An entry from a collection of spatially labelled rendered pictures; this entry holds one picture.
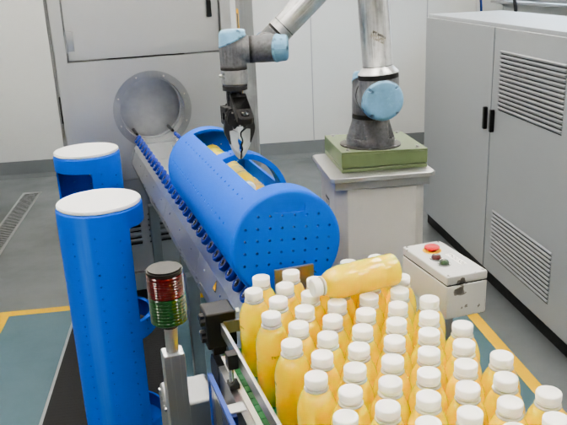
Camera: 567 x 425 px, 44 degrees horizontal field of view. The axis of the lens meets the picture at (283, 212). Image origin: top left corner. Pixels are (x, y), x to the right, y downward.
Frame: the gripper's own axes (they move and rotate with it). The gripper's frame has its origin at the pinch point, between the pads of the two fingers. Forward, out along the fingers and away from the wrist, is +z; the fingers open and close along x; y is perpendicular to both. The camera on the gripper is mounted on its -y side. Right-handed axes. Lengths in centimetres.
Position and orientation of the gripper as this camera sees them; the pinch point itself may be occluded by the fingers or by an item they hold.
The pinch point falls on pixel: (240, 155)
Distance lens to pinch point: 205.9
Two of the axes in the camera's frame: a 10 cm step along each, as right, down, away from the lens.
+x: -9.5, 1.4, -2.9
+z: 0.4, 9.5, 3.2
